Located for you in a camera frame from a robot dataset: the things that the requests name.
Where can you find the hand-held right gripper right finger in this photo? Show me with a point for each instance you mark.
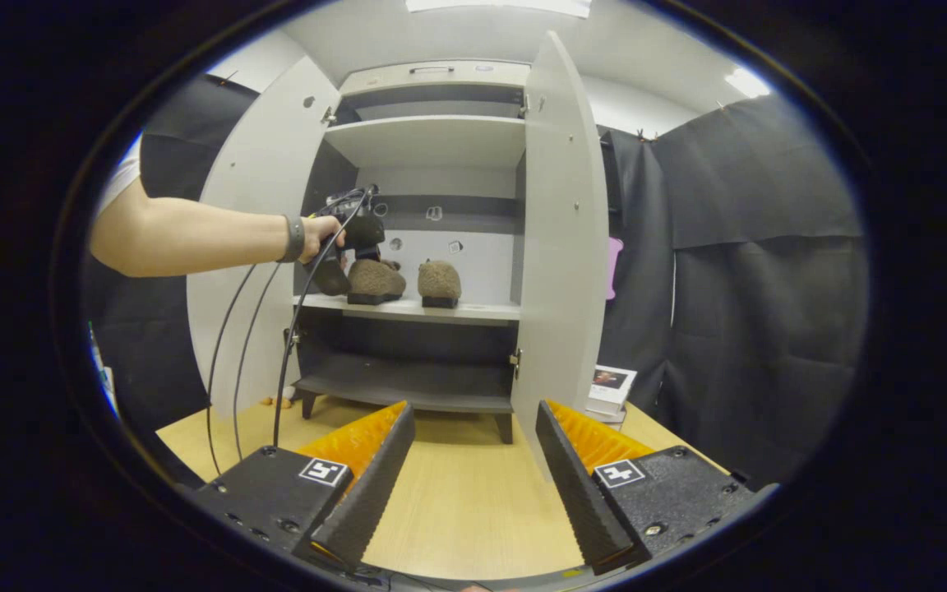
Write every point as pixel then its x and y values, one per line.
pixel 576 485

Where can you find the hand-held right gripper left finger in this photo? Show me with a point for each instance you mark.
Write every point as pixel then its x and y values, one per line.
pixel 375 485

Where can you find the brown shoe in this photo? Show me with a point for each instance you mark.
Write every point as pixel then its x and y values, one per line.
pixel 375 279
pixel 439 281

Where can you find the white cabinet door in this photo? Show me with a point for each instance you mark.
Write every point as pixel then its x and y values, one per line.
pixel 251 164
pixel 560 247

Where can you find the dark grey wristband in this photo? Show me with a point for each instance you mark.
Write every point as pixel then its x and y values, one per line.
pixel 293 238

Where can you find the small plush toy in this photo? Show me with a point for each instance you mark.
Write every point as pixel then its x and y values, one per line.
pixel 284 402

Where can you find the black backdrop cloth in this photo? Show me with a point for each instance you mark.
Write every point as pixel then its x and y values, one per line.
pixel 753 312

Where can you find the white T-shirt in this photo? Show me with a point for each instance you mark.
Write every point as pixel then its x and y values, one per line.
pixel 122 177

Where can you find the large ceiling light panel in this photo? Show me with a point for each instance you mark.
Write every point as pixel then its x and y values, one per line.
pixel 498 6

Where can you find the small ceiling light panel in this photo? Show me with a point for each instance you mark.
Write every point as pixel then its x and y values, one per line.
pixel 746 82

